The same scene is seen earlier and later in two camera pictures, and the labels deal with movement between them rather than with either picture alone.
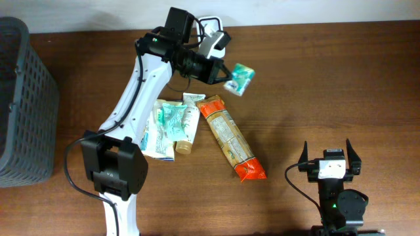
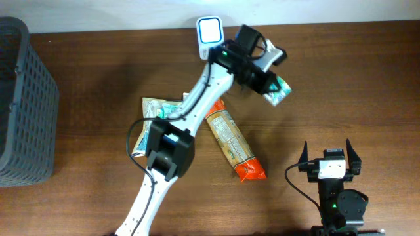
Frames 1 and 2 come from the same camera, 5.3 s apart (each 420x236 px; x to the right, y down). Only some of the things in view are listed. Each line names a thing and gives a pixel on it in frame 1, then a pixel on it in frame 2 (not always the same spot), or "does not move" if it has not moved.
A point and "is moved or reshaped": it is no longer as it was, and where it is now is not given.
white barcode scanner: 210,31 does not move
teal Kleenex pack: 241,76 is moved or reshaped
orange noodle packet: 232,139 does not move
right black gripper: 310,168 does not move
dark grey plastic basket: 29,100 does not move
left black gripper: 209,75 -> 264,83
